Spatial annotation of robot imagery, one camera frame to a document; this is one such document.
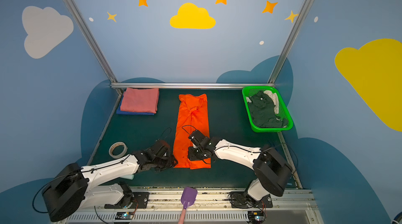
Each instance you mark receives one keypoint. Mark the orange t-shirt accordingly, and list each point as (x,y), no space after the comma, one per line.
(193,115)

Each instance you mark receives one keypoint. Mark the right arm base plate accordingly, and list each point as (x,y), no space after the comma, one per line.
(243,201)

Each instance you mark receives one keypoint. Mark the left circuit board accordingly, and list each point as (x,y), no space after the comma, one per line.
(128,216)

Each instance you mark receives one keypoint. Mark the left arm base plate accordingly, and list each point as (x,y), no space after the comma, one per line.
(139,199)

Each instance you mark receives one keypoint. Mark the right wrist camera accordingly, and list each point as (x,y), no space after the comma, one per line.
(198,139)

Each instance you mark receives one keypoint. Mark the green plastic basket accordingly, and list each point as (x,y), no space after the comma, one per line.
(283,111)

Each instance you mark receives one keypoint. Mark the purple toy shovel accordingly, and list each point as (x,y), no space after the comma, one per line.
(187,199)

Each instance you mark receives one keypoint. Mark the roll of tape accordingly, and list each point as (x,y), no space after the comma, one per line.
(118,150)

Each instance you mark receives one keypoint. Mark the folded blue t-shirt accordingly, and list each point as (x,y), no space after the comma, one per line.
(120,112)

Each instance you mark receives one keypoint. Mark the white t-shirt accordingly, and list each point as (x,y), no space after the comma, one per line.
(275,99)

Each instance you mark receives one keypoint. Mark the light teal toy trowel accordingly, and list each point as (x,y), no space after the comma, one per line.
(128,177)

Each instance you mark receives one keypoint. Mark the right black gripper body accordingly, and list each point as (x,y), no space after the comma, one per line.
(196,145)

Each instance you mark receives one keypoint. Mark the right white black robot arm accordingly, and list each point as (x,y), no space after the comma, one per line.
(271,169)

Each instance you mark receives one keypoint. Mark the folded pink t-shirt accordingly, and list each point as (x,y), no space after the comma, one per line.
(140,100)

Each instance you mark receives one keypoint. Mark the circuit board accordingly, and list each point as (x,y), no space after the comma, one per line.
(128,216)
(255,217)

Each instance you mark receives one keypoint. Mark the back aluminium frame rail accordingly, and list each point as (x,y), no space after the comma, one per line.
(219,86)

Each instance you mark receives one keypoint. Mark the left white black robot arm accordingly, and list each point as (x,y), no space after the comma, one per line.
(77,187)

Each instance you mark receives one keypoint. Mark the right circuit board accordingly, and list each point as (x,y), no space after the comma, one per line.
(255,217)

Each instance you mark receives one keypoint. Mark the dark green t-shirt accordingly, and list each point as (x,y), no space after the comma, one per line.
(261,108)

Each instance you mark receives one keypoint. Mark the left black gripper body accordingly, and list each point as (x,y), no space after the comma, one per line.
(165,155)

